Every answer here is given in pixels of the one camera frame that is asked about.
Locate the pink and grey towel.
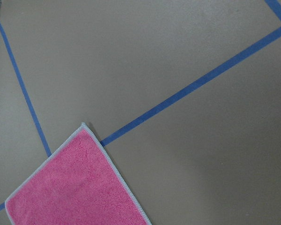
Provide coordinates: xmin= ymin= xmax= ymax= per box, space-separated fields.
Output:
xmin=5 ymin=124 xmax=150 ymax=225

